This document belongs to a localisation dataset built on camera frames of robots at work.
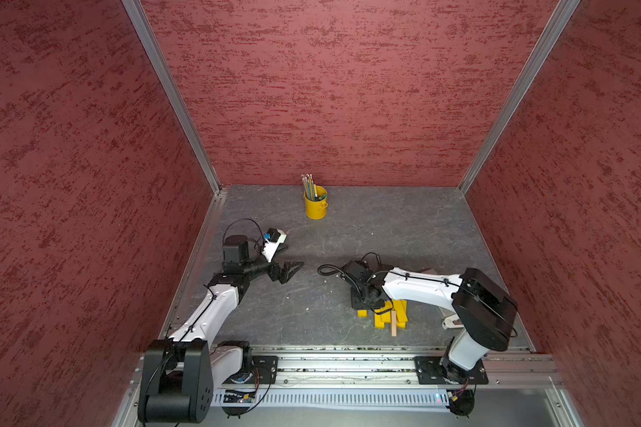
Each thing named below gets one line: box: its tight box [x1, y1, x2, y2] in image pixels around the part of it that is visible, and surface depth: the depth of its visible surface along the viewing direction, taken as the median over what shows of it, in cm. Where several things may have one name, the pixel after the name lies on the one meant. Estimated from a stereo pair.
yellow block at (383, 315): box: [373, 300, 393, 330], surface depth 83 cm
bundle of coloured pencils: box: [300, 172, 322, 202], surface depth 105 cm
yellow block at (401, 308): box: [391, 298, 408, 330], surface depth 84 cm
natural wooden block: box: [390, 309, 398, 338], surface depth 82 cm
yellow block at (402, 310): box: [397, 298, 409, 323], surface depth 85 cm
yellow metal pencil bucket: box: [303, 185, 329, 220], surface depth 108 cm
